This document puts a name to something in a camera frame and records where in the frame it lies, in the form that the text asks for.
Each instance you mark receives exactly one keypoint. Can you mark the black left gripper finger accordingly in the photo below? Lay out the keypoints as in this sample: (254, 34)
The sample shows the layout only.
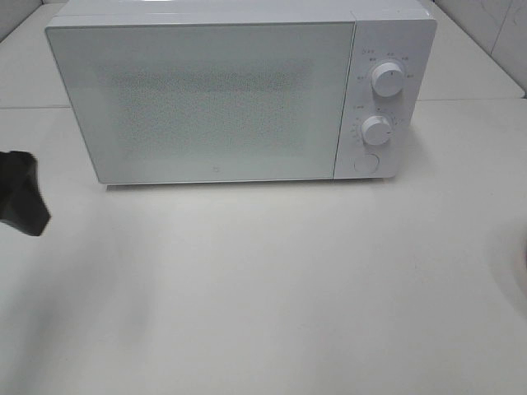
(22, 205)

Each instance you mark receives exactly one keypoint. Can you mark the round white door button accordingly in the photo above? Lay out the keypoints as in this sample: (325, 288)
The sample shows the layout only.
(366, 164)

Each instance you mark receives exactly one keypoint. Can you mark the white timer knob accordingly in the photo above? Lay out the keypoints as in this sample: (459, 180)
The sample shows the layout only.
(376, 130)

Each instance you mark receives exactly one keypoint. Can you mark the pink round plate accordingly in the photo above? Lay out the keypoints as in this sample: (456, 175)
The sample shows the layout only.
(524, 248)

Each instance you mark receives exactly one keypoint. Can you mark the white microwave door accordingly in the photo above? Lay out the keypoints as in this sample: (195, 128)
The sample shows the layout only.
(193, 104)

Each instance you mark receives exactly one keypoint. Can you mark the white microwave oven body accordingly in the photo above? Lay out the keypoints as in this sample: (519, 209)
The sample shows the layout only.
(400, 31)

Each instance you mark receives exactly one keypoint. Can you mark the upper white power knob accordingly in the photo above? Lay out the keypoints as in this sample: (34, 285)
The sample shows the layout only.
(387, 79)

